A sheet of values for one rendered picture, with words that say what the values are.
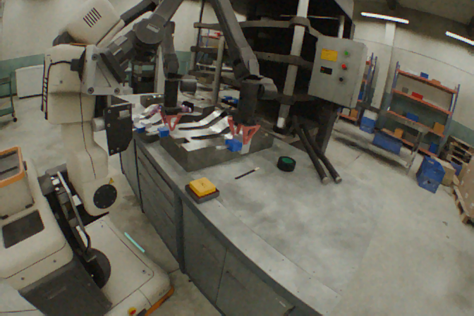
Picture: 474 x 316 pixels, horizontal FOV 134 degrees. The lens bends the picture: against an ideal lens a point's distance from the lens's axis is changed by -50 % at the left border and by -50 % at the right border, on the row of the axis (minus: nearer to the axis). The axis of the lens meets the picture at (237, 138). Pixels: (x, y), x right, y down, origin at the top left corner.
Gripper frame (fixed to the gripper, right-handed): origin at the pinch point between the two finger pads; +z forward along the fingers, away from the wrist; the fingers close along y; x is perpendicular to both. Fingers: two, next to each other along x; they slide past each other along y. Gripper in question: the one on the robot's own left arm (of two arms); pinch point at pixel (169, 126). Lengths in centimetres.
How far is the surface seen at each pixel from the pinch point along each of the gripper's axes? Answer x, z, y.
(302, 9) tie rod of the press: -73, -69, -5
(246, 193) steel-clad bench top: -9.4, 11.1, -39.2
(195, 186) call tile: 5.8, 7.3, -31.7
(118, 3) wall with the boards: -72, -215, 716
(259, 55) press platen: -79, -36, 29
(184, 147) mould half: 1.3, 1.9, -16.0
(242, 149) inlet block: -12.0, -1.5, -31.5
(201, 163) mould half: -4.6, 8.5, -19.0
